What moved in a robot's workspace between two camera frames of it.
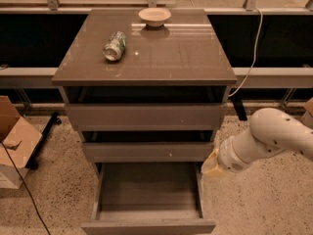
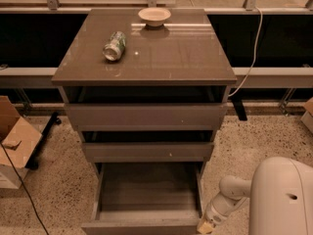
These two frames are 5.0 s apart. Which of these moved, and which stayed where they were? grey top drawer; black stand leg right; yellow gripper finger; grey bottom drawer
Moved: yellow gripper finger
Stayed: grey bottom drawer; grey top drawer; black stand leg right
